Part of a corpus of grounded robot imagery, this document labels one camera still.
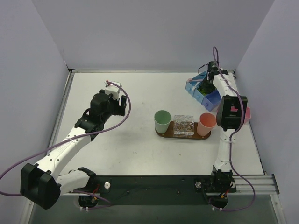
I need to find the blue plastic organizer box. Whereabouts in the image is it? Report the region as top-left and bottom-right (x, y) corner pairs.
(185, 71), (221, 112)

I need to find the pink plastic drawer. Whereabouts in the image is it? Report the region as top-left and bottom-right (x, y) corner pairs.
(242, 107), (251, 125)

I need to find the green toothpaste tube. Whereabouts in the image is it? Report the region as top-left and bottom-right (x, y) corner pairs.
(201, 91), (211, 96)
(198, 87), (207, 92)

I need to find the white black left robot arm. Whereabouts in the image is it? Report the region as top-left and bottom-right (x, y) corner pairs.
(20, 90), (131, 209)

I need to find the brown wooden oval tray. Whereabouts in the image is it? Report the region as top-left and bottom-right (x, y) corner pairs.
(156, 121), (211, 140)

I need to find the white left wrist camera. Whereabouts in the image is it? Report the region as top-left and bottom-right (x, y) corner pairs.
(104, 81), (122, 99)

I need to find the aluminium front rail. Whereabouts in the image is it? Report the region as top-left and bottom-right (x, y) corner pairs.
(234, 175), (280, 195)

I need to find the clear textured plastic holder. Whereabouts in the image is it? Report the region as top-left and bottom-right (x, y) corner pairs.
(173, 115), (195, 138)

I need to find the green plastic cup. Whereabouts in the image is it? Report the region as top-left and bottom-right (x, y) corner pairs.
(154, 110), (171, 134)

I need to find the aluminium table edge rail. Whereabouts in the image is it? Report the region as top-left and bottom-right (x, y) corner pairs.
(48, 70), (74, 148)

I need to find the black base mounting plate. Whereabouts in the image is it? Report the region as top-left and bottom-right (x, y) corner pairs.
(81, 175), (236, 205)

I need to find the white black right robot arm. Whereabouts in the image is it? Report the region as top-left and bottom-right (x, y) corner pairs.
(199, 61), (248, 190)

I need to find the pink white toothbrush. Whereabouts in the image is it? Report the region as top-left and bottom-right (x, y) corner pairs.
(187, 78), (203, 82)

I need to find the orange plastic cup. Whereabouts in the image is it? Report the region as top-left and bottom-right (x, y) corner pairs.
(197, 113), (216, 136)

